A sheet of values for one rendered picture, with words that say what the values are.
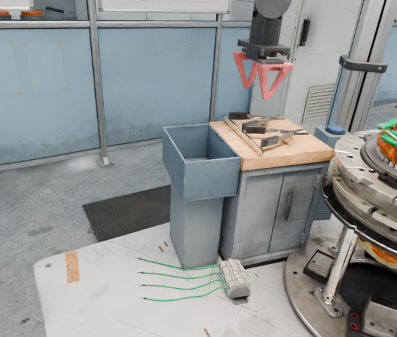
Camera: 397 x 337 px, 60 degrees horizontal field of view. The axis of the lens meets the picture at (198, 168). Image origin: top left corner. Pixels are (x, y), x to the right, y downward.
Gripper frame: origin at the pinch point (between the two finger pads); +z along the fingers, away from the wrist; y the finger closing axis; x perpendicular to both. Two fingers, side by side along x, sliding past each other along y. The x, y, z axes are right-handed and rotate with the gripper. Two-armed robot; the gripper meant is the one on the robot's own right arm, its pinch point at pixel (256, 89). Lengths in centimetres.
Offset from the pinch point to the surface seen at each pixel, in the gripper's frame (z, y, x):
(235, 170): 11.5, 12.0, -9.2
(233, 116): 6.6, -2.7, -3.2
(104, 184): 116, -160, -20
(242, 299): 37.1, 20.5, -8.4
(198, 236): 28.1, 9.5, -14.6
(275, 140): 6.3, 11.4, -1.2
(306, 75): 43, -165, 144
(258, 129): 6.3, 5.9, -1.9
